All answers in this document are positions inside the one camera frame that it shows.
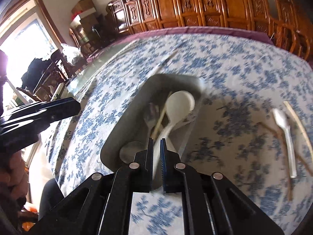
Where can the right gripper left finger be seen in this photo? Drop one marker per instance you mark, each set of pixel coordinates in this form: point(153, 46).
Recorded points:
point(102, 203)

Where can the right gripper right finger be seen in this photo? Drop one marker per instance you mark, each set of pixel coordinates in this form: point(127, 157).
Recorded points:
point(212, 204)

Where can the pale wooden chopstick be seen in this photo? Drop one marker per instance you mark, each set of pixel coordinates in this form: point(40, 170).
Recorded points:
point(159, 122)

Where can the large white ladle spoon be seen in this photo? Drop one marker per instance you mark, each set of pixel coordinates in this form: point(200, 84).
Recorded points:
point(177, 107)

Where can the metal spoon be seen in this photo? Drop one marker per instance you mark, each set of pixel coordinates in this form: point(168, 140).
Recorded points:
point(150, 116)
point(128, 151)

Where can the person's left hand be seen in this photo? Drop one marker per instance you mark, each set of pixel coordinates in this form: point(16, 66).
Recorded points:
point(16, 177)

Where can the metal rectangular tray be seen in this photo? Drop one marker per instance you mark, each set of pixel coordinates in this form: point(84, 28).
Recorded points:
point(131, 126)

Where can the blue floral tablecloth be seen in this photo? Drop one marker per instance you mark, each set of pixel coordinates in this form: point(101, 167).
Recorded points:
point(245, 80)

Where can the small white plastic spoon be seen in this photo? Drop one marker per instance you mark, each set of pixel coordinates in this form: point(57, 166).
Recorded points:
point(282, 122)

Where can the light bamboo chopstick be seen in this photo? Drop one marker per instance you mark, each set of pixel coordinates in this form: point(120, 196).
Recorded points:
point(299, 124)

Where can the cardboard boxes stack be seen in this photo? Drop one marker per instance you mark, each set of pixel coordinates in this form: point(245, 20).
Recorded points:
point(83, 9)

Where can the wooden armchair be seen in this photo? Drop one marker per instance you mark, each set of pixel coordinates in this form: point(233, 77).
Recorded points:
point(284, 36)

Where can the carved wooden screen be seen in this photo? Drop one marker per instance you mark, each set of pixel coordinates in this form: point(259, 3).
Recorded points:
point(135, 16)

